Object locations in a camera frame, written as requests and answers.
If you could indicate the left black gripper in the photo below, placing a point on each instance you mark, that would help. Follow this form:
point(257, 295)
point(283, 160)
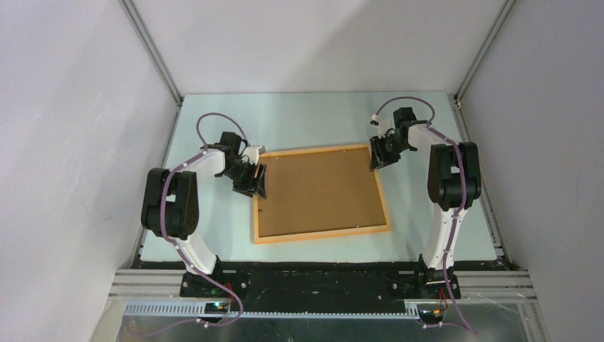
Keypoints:
point(248, 187)

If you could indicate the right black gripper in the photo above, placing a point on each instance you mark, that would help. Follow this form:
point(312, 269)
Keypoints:
point(379, 157)

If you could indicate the brown backing board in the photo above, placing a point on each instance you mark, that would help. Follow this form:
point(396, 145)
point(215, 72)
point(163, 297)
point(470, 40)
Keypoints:
point(321, 191)

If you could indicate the orange wooden picture frame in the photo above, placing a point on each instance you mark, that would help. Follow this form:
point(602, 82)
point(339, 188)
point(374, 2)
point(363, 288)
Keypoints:
point(321, 236)

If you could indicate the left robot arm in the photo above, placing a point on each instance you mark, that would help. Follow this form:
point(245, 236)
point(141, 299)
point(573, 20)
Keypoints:
point(170, 207)

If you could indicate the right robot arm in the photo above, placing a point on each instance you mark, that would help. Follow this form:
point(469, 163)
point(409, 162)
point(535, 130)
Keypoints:
point(453, 183)

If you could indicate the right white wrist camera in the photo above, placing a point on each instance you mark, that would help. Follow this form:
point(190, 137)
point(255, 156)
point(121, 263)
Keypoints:
point(384, 126)

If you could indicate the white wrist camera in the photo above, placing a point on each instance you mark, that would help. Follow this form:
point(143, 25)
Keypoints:
point(384, 126)
point(251, 154)

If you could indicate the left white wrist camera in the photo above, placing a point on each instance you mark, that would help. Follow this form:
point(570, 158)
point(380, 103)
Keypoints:
point(251, 154)

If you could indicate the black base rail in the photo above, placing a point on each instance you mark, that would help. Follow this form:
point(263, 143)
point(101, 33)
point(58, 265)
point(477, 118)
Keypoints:
point(325, 288)

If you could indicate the right aluminium corner post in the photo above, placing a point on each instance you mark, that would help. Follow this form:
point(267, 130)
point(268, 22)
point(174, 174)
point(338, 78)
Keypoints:
point(487, 44)

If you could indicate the aluminium corner post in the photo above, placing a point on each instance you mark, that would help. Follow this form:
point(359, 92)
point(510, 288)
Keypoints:
point(145, 37)
point(487, 44)

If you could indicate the aluminium frame front rail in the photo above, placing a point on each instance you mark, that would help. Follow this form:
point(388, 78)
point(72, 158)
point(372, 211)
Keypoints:
point(486, 302)

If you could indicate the left aluminium corner post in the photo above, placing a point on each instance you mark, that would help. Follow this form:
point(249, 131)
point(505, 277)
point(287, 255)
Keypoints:
point(145, 37)

